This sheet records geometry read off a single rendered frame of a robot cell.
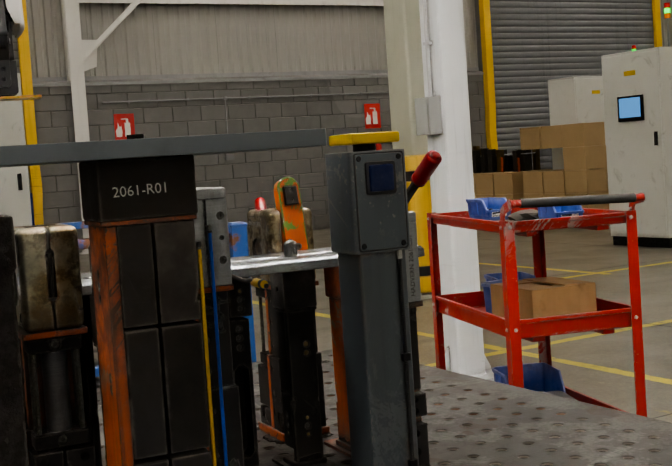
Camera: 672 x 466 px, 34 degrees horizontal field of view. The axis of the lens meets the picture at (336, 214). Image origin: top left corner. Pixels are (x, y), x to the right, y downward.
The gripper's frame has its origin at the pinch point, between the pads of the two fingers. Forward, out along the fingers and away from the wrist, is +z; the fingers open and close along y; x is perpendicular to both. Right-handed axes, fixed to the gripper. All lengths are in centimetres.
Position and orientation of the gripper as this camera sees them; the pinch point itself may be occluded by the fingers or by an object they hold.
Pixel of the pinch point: (2, 78)
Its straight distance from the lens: 138.8
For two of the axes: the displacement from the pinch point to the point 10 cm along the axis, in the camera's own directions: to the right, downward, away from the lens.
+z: 0.8, 10.0, 0.5
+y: -3.4, -0.2, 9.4
